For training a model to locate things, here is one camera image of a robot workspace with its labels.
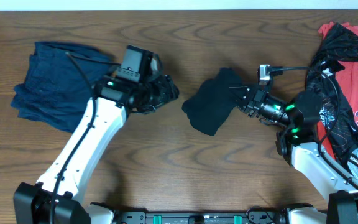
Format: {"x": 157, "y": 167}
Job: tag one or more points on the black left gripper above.
{"x": 169, "y": 89}

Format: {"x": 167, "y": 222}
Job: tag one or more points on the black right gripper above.
{"x": 256, "y": 99}

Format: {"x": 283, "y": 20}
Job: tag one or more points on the black shirt with white logo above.
{"x": 210, "y": 107}

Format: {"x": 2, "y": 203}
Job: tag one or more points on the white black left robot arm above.
{"x": 58, "y": 194}

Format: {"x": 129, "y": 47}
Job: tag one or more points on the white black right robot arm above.
{"x": 299, "y": 145}

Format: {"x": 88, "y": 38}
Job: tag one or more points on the folded navy blue garment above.
{"x": 53, "y": 91}

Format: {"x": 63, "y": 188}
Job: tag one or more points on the black patterned garment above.
{"x": 336, "y": 128}

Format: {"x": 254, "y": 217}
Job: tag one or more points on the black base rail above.
{"x": 252, "y": 217}

